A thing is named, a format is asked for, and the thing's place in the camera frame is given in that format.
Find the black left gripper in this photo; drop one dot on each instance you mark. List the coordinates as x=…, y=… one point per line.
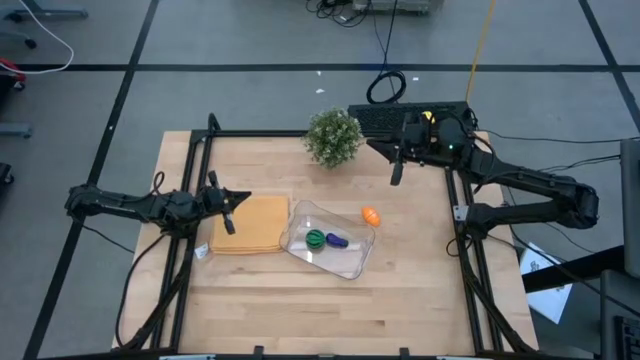
x=231, y=226

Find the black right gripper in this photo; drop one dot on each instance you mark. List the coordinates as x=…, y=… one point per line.
x=397, y=175

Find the orange toy fruit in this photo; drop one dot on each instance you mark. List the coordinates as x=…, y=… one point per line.
x=371, y=216

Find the green striped toy watermelon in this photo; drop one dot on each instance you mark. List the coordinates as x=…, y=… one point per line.
x=315, y=239

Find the purple toy eggplant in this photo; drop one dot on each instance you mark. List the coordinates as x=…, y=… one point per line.
x=336, y=241

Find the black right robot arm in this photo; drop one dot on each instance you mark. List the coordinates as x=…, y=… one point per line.
x=530, y=180

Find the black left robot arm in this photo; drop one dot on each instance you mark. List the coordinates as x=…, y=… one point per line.
x=125, y=205

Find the folded yellow cloth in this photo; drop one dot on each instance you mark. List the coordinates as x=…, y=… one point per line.
x=255, y=225

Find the black keyboard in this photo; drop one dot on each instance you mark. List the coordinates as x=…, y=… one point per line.
x=380, y=117

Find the artificial potted green plant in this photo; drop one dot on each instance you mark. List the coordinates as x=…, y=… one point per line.
x=332, y=137

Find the white paper tag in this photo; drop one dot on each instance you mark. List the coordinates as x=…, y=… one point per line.
x=201, y=250

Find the silver mounting plate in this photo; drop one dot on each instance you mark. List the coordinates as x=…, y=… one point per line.
x=460, y=213

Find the clear plastic container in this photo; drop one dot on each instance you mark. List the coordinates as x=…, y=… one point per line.
x=345, y=262

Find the grey box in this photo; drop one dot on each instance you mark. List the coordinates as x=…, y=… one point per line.
x=395, y=5

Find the black table clamp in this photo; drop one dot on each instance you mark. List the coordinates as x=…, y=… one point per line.
x=258, y=351
x=404, y=352

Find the silver aluminium bar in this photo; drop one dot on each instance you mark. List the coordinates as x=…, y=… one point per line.
x=452, y=357
x=187, y=357

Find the black beam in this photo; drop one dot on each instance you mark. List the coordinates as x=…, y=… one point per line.
x=575, y=267

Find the white paper sheet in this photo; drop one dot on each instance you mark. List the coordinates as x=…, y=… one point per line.
x=550, y=302

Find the grey furniture foot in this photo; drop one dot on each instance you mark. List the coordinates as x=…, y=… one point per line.
x=15, y=131

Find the black caster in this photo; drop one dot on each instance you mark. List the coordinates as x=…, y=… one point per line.
x=5, y=173

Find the grey cabinet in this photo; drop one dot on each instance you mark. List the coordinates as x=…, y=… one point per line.
x=631, y=210

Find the red wheeled cart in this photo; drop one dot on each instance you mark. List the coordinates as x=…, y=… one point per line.
x=10, y=67

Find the grey chair base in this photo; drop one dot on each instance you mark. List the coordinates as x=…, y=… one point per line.
x=50, y=13

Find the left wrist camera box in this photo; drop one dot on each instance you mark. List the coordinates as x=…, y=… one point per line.
x=214, y=199

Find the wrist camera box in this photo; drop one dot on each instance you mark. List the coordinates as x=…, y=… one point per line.
x=421, y=136
x=214, y=199

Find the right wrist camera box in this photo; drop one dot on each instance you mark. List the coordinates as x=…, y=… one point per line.
x=421, y=136

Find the black aluminium rig frame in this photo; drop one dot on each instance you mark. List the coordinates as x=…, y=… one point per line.
x=250, y=133

